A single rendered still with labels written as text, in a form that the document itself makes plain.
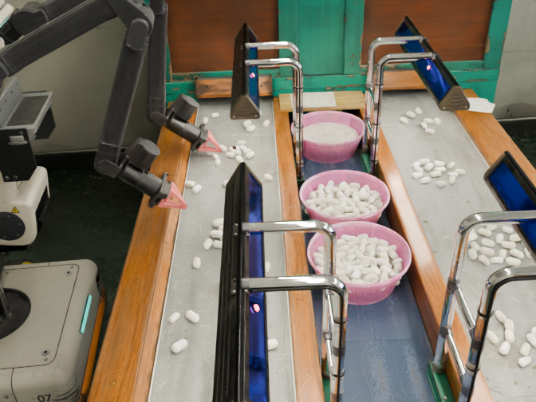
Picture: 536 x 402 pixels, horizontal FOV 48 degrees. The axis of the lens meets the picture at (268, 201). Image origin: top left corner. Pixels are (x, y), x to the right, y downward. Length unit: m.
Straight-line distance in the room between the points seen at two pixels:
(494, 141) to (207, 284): 1.13
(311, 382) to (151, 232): 0.67
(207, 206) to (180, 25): 0.83
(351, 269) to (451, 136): 0.83
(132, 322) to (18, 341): 0.83
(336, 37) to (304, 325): 1.32
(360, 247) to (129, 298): 0.61
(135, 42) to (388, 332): 0.90
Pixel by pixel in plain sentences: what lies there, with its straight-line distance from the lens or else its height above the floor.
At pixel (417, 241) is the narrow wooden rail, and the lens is 1.64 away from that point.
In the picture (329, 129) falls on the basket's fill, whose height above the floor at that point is 0.74.
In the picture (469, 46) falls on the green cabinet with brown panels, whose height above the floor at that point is 0.93.
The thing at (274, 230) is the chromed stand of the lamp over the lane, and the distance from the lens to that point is 1.06.
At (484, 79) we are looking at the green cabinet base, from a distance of 2.59.
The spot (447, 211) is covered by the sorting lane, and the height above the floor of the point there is 0.74.
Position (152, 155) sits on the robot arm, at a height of 0.99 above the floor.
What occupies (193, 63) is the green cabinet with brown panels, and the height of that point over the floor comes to 0.91.
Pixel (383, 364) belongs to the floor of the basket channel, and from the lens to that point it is 1.43.
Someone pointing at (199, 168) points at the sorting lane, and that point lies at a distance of 2.01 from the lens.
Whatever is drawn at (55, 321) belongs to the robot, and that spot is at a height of 0.28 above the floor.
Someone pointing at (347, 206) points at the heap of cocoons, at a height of 0.73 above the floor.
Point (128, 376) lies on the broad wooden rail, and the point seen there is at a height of 0.76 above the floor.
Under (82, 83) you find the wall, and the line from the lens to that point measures 3.45.
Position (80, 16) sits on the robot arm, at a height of 1.36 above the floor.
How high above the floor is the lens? 1.74
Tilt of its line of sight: 33 degrees down
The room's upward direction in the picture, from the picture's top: 2 degrees counter-clockwise
